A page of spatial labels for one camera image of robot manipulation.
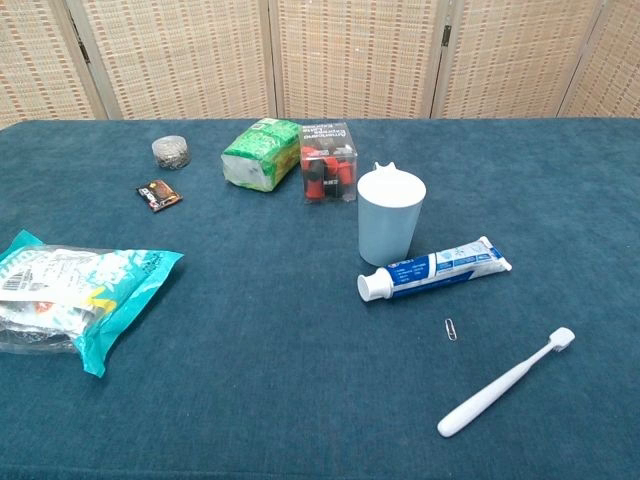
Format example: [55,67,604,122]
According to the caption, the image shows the small brown snack packet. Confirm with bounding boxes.
[135,179,184,214]

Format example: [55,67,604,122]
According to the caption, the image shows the dark blue table cloth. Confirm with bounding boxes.
[0,117,640,480]

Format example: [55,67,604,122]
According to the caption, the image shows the large teal snack bag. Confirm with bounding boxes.
[0,229,185,378]

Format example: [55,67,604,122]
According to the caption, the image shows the clear box of red pieces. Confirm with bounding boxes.
[298,120,359,205]

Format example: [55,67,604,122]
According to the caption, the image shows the woven folding screen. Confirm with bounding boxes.
[0,0,640,130]

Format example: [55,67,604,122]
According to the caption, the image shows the blue white toothpaste tube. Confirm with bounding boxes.
[356,236,514,304]

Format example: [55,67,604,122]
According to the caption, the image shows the white toothbrush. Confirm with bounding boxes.
[437,327,576,439]

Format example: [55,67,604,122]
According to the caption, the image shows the light blue plastic cup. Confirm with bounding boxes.
[356,161,428,266]

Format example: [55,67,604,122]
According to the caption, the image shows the green tissue pack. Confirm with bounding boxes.
[220,117,302,193]

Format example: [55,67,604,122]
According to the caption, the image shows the round clear clip container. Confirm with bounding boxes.
[151,135,193,170]

